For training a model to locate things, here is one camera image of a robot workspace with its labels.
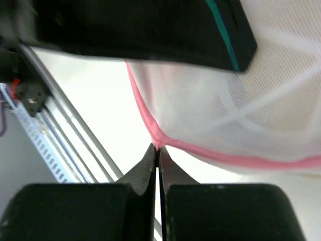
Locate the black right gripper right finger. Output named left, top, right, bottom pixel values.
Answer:
left=157, top=148, right=305, bottom=241

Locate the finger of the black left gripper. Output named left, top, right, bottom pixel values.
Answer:
left=30, top=1, right=257, bottom=72

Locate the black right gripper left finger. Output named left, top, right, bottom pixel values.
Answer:
left=1, top=145, right=157, bottom=240

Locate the white pink-zip mesh laundry bag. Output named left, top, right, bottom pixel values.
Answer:
left=127, top=1, right=320, bottom=176

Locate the aluminium mounting rail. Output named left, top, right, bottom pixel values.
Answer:
left=20, top=45, right=164, bottom=241

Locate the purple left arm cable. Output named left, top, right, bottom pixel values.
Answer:
left=0, top=90, right=11, bottom=138

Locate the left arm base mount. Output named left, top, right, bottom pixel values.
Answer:
left=1, top=38, right=51, bottom=117

